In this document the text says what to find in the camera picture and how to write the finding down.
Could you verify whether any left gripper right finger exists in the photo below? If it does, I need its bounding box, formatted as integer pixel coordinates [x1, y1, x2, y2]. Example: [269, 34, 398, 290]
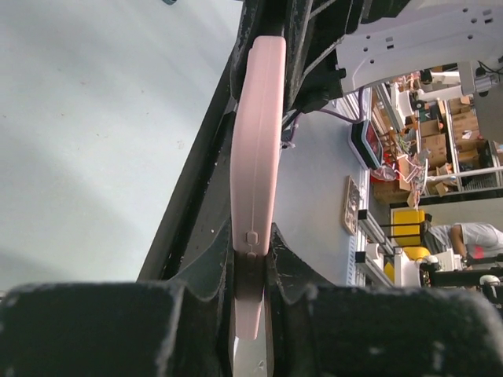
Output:
[266, 228, 502, 376]

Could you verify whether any pink phone case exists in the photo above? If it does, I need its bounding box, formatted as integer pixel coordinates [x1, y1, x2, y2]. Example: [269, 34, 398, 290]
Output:
[229, 36, 286, 339]

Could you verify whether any red tablet device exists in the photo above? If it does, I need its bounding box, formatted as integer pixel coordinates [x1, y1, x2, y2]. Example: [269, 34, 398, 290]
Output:
[349, 120, 384, 170]

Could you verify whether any person in grey shirt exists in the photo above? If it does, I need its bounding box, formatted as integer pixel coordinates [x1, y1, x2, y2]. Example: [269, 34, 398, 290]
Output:
[423, 222, 502, 261]

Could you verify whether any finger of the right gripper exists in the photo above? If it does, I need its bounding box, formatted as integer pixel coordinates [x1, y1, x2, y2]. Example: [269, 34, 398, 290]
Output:
[283, 1, 362, 112]
[229, 0, 274, 101]

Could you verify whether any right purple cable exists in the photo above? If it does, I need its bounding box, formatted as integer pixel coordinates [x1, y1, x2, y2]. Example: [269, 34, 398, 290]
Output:
[281, 86, 366, 150]

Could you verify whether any yellow chair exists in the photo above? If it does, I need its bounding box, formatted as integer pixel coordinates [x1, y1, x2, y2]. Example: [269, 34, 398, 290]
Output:
[384, 209, 428, 287]

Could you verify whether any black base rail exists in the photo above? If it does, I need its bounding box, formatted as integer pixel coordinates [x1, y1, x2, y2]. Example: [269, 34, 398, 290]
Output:
[135, 50, 240, 284]

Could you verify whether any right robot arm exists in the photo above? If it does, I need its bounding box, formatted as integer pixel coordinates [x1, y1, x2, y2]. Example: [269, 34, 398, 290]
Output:
[229, 1, 502, 111]

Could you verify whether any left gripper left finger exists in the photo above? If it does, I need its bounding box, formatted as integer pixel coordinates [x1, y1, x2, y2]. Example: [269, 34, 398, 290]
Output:
[1, 225, 233, 376]

